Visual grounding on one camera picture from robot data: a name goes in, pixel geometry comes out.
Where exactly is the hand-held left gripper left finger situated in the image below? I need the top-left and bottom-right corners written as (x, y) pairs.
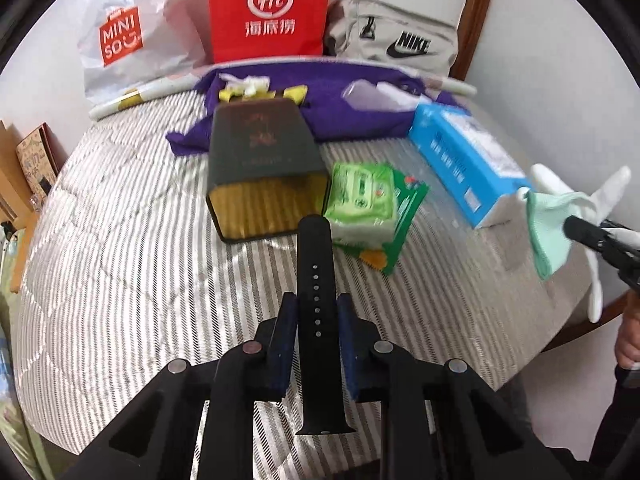
top-left (67, 291), bottom-right (301, 480)

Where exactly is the striped bed blanket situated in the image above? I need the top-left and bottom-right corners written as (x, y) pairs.
top-left (10, 87), bottom-right (601, 441)

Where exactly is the framed picture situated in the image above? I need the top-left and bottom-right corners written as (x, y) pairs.
top-left (15, 127), bottom-right (57, 198)

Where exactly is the green orange packet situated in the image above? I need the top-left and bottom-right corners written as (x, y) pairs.
top-left (360, 167), bottom-right (431, 276)

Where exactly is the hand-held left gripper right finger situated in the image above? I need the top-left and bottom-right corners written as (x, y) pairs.
top-left (336, 292), bottom-right (561, 480)

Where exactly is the rolled white poster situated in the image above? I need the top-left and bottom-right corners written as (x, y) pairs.
top-left (89, 72), bottom-right (478, 122)

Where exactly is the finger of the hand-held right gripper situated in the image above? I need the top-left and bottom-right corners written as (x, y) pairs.
top-left (564, 215), bottom-right (640, 262)

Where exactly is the wooden desk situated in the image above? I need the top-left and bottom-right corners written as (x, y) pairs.
top-left (0, 120), bottom-right (66, 293)

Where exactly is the grey drawstring bag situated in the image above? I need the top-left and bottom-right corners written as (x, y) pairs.
top-left (322, 0), bottom-right (460, 81)

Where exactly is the purple cloth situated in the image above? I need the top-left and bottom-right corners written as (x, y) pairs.
top-left (165, 59), bottom-right (468, 158)

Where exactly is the black watch strap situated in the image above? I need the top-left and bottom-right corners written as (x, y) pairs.
top-left (295, 214), bottom-right (357, 436)

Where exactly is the blue tissue box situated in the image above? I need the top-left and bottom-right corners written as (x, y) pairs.
top-left (409, 103), bottom-right (533, 231)

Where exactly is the mint green cloth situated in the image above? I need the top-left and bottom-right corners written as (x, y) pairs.
top-left (517, 186), bottom-right (598, 281)

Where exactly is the white and green cloth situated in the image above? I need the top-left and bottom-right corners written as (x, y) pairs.
top-left (530, 164), bottom-right (633, 323)

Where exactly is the white plastic shopping bag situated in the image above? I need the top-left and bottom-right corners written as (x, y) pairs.
top-left (76, 0), bottom-right (213, 103)

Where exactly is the person's right hand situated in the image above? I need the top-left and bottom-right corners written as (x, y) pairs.
top-left (616, 305), bottom-right (640, 370)

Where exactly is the dark green box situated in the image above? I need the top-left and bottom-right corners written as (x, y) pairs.
top-left (207, 100), bottom-right (331, 243)

